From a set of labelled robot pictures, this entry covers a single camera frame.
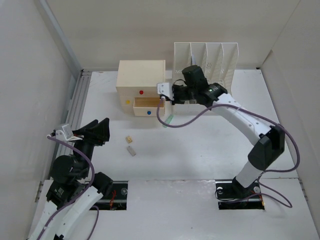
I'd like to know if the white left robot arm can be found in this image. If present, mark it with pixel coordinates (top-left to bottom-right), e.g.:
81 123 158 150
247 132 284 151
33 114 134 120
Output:
29 118 113 240

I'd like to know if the grey eraser block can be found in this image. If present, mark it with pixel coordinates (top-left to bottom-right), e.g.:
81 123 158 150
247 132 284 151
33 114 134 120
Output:
127 146 136 157

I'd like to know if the small tan eraser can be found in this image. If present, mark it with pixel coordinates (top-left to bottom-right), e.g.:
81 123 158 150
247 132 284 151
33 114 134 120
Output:
125 136 133 144

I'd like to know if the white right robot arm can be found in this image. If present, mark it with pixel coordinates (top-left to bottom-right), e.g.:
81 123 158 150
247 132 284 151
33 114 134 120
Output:
172 65 285 197

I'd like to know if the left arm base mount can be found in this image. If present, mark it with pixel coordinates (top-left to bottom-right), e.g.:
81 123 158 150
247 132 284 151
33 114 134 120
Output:
93 181 129 211

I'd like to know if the aluminium frame rail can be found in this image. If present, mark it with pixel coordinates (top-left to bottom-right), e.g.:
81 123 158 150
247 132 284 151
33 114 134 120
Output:
49 69 92 180

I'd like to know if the white plastic file organizer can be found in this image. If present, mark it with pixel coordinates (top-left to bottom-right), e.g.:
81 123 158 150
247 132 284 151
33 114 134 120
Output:
173 41 240 116

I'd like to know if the beige wooden drawer cabinet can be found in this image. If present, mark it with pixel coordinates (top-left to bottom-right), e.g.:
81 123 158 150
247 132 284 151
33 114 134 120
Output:
116 60 166 117

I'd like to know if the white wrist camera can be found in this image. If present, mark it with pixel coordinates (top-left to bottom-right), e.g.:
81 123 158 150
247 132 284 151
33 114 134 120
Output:
156 82 174 101
49 123 75 142

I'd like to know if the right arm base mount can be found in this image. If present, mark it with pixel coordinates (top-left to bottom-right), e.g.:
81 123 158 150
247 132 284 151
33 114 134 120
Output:
214 179 265 210

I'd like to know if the green highlighter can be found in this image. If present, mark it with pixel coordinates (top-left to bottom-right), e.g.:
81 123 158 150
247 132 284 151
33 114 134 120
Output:
163 114 174 128

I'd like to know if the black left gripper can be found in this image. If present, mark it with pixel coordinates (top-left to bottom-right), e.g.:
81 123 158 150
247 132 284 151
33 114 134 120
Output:
68 117 110 177

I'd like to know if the grey setup guide booklet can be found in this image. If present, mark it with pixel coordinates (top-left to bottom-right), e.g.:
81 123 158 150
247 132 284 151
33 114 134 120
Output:
191 54 196 65

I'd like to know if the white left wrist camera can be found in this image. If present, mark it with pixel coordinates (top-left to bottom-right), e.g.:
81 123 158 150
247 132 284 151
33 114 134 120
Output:
49 123 75 142

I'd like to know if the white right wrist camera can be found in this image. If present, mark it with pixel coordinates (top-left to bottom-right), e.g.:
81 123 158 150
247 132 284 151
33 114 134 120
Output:
156 82 174 101

